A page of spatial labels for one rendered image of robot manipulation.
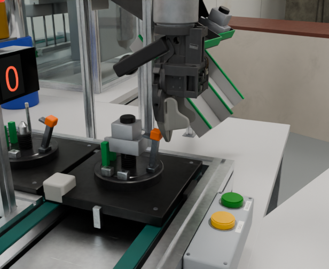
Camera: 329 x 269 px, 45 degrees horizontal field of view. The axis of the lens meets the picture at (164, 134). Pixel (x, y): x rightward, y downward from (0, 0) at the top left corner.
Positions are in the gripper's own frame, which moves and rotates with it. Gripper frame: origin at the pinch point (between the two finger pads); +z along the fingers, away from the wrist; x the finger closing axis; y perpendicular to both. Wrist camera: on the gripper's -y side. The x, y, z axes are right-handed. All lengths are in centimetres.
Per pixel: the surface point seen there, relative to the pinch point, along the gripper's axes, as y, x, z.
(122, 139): -7.9, -2.1, 1.4
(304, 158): 23, 248, 107
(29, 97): -80, 58, 16
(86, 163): -18.5, 1.4, 9.8
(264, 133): 11, 63, 21
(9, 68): -16.8, -19.2, -15.0
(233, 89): 2.7, 47.6, 2.9
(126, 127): -6.7, -2.2, -1.3
